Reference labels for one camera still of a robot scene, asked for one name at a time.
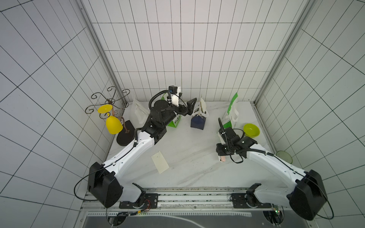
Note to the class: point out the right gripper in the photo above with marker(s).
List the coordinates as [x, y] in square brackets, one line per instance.
[221, 152]

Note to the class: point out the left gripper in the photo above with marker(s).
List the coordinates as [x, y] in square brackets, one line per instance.
[190, 108]

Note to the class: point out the navy beige bag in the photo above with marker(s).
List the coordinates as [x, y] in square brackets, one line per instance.
[197, 121]

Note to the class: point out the green white bag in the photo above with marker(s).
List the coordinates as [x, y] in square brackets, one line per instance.
[231, 116]
[174, 123]

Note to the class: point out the white paper bag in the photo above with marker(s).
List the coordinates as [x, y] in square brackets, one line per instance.
[139, 114]

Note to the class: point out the cream receipt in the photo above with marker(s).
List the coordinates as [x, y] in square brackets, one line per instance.
[203, 109]
[160, 162]

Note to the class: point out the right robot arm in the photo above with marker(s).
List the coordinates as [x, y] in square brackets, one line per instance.
[304, 192]

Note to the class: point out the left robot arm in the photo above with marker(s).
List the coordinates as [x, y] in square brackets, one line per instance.
[105, 180]

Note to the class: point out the green bowl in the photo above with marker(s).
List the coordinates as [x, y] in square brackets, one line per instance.
[251, 130]

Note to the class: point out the green glass coaster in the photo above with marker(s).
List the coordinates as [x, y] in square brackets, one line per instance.
[285, 156]

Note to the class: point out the black oval stand base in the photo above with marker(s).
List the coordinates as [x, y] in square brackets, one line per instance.
[126, 136]

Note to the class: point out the yellow cup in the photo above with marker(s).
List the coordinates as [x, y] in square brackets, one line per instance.
[113, 125]

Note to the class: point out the black scroll metal stand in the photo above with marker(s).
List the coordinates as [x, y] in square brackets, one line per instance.
[101, 100]

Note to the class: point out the yellow saucer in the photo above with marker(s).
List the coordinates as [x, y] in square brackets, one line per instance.
[105, 108]

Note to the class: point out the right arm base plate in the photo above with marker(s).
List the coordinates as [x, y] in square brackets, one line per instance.
[239, 201]

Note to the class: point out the aluminium rail frame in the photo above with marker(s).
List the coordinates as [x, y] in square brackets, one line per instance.
[190, 208]

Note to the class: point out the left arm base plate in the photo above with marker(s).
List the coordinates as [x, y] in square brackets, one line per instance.
[147, 200]

